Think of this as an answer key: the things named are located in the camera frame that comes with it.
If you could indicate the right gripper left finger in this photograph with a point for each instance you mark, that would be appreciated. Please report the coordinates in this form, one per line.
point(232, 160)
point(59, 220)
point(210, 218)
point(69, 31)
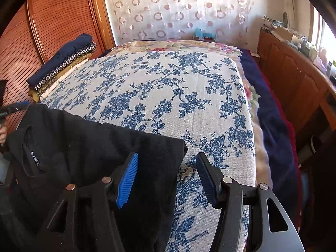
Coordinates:
point(82, 218)

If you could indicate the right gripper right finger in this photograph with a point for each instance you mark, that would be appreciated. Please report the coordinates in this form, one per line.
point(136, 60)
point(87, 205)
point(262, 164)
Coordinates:
point(269, 226)

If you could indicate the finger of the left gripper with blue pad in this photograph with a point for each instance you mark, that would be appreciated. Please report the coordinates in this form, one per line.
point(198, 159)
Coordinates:
point(13, 108)

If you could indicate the black sweatshirt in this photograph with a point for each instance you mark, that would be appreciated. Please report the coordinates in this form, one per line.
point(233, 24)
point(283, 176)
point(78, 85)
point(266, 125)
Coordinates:
point(52, 148)

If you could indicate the person's hand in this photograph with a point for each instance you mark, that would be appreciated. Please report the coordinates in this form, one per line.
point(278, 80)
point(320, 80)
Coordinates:
point(3, 133)

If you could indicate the pink floral quilt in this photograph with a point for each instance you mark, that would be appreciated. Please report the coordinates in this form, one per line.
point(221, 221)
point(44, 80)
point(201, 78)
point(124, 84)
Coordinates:
point(263, 173)

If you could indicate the navy blue blanket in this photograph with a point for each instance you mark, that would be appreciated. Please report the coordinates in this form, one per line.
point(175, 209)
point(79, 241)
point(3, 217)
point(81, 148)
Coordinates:
point(279, 138)

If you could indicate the folded navy garment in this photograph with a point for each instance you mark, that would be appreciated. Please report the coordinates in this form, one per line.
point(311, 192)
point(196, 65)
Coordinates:
point(64, 57)

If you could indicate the wooden wardrobe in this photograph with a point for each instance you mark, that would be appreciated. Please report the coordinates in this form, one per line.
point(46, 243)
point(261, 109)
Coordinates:
point(38, 29)

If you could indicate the blue floral white bedspread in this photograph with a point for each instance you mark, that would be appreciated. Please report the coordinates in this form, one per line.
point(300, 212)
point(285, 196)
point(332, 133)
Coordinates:
point(194, 95)

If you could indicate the wooden sideboard cabinet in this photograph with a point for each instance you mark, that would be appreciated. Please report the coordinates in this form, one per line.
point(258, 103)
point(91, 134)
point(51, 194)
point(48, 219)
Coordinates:
point(307, 97)

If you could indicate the circle pattern sheer curtain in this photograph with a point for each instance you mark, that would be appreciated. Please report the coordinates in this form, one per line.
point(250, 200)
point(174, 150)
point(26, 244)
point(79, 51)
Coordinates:
point(133, 20)

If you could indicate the teal box on headboard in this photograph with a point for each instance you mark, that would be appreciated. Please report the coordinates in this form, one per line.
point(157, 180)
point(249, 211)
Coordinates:
point(199, 34)

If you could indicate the cardboard box on cabinet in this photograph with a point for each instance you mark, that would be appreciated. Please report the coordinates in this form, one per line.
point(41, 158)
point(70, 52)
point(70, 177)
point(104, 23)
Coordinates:
point(283, 34)

